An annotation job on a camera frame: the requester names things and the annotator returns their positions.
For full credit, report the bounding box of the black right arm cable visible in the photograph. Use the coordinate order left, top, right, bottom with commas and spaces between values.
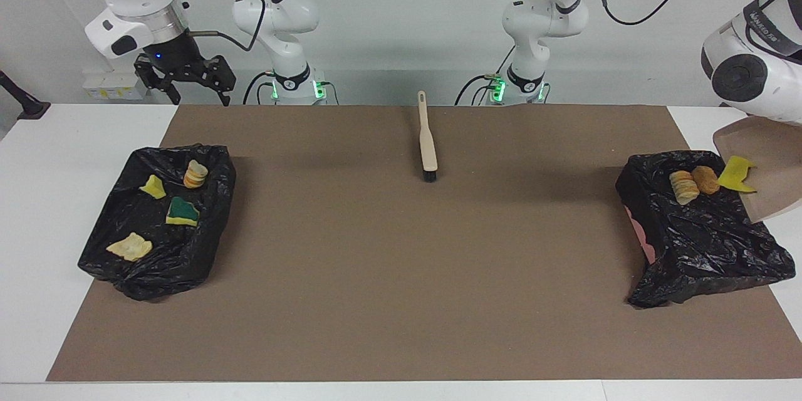
169, 0, 264, 52

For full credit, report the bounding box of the brown cork-like cylinder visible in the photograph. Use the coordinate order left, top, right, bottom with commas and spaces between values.
692, 166, 721, 195

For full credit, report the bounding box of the white power strip box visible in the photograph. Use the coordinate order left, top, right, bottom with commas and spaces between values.
83, 70, 142, 101

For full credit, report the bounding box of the notched yellow sponge piece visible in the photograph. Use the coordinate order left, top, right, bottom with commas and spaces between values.
717, 155, 757, 193

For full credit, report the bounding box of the beige plastic dustpan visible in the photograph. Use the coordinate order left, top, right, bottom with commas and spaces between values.
713, 116, 802, 223

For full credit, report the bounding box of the yellow green-backed sponge piece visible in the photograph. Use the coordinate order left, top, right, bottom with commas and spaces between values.
165, 196, 201, 227

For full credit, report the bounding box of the pink plastic bin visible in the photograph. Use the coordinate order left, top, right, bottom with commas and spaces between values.
625, 204, 659, 266

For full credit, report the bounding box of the striped orange foam roll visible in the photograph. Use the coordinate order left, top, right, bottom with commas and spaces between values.
105, 232, 153, 262
184, 160, 209, 189

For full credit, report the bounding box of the brown paper table mat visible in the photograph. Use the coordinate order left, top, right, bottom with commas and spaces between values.
46, 105, 802, 383

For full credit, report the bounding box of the beige stone-like foam chunk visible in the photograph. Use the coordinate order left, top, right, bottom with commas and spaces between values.
669, 170, 700, 206

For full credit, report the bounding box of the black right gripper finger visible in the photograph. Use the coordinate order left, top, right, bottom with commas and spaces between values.
135, 56, 182, 106
191, 56, 237, 107

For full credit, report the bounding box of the beige brush with black bristles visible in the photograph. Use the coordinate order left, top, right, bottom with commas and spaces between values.
417, 90, 439, 183

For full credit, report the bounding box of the black right base cable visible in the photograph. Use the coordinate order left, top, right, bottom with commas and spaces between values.
243, 72, 276, 105

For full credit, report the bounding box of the black trash bag lined bin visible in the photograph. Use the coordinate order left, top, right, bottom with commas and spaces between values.
78, 143, 237, 302

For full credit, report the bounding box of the black trash bag over pink bin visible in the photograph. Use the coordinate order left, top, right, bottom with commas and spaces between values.
615, 150, 796, 309

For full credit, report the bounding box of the black base cable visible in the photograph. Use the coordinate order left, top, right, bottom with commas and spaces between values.
456, 74, 496, 105
243, 72, 276, 105

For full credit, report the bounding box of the small yellow sponge piece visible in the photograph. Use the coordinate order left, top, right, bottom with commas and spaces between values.
139, 175, 167, 200

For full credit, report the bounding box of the black left base cable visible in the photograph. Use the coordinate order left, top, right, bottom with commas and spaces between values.
456, 74, 496, 105

